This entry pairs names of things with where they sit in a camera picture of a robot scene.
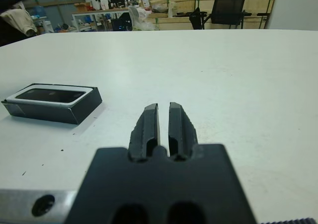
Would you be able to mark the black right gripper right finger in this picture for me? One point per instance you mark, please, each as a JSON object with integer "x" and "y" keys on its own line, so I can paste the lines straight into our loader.
{"x": 181, "y": 132}

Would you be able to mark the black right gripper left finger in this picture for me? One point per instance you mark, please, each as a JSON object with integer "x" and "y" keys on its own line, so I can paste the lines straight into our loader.
{"x": 145, "y": 132}

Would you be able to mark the black phone-like camera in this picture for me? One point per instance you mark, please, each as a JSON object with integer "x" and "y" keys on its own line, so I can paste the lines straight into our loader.
{"x": 49, "y": 96}

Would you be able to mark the black box base white insert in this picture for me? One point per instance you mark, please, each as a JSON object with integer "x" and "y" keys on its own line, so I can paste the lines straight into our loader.
{"x": 44, "y": 113}

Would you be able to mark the white box pink print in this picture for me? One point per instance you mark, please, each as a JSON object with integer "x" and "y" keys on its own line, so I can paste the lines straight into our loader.
{"x": 104, "y": 3}

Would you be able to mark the small brown cardboard box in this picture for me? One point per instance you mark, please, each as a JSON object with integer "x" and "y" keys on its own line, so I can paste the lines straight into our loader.
{"x": 82, "y": 7}

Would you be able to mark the greenish plastic bag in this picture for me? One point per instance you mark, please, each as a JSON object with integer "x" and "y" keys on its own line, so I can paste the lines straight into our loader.
{"x": 142, "y": 20}

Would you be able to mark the wooden crate stack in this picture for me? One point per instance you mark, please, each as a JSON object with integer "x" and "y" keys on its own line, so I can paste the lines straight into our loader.
{"x": 179, "y": 5}

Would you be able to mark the white-framed desk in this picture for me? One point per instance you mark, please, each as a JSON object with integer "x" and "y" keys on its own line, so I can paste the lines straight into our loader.
{"x": 99, "y": 10}

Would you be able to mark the black mesh office chair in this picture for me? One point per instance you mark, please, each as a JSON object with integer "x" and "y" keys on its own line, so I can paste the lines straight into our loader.
{"x": 229, "y": 8}

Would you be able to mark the blue water bottle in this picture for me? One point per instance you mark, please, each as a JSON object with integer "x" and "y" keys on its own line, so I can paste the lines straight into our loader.
{"x": 39, "y": 11}

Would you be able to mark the beige jacket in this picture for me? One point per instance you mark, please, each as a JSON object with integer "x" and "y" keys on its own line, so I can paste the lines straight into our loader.
{"x": 17, "y": 20}

